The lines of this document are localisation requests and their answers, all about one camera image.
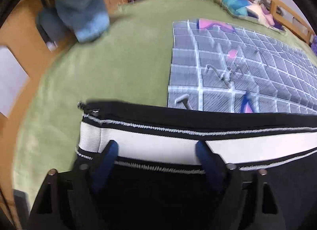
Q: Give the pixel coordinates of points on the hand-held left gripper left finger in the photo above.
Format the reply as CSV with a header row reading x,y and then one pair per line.
x,y
106,163

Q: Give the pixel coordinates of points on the light blue fluffy blanket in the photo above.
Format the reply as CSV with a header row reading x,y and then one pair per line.
x,y
79,4

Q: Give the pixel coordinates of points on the grey checked printed blanket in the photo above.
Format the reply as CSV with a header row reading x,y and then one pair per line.
x,y
235,71

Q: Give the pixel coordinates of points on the green bed sheet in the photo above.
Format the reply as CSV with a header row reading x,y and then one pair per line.
x,y
123,66

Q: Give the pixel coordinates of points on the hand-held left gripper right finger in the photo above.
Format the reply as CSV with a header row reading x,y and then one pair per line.
x,y
206,160

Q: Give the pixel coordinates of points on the colourful printed pillow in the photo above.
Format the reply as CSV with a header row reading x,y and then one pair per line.
x,y
245,7

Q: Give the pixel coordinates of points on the black pants with white waistband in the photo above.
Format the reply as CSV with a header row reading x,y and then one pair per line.
x,y
173,143

